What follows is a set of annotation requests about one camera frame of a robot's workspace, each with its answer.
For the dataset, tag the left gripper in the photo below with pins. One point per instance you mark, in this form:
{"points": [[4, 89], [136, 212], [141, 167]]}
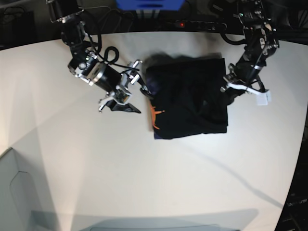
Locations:
{"points": [[242, 77]]}

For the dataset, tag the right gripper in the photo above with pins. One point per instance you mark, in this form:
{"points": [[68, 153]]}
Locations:
{"points": [[111, 81]]}

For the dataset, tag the black T-shirt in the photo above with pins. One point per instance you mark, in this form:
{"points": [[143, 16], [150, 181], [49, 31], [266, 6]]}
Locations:
{"points": [[186, 93]]}

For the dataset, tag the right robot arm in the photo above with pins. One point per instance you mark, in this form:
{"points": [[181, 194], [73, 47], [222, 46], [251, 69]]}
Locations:
{"points": [[81, 33]]}

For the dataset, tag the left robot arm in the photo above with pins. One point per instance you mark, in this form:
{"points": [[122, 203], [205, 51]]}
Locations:
{"points": [[260, 43]]}

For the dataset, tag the black power strip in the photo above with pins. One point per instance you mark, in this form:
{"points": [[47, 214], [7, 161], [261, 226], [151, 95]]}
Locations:
{"points": [[197, 26]]}

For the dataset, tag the blue plastic box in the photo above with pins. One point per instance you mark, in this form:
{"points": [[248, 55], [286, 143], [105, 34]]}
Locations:
{"points": [[169, 5]]}

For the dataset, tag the black box on floor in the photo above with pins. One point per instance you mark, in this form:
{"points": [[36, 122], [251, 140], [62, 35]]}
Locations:
{"points": [[17, 28]]}

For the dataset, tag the white bin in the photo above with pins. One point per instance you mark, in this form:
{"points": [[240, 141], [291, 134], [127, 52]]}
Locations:
{"points": [[19, 202]]}

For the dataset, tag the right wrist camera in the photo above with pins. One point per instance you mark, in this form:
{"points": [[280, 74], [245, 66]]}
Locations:
{"points": [[122, 97]]}

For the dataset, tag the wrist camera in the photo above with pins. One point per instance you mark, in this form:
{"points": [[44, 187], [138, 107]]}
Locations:
{"points": [[122, 97], [263, 99]]}

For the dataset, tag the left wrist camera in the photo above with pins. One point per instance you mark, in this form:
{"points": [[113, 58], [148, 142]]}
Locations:
{"points": [[263, 99]]}

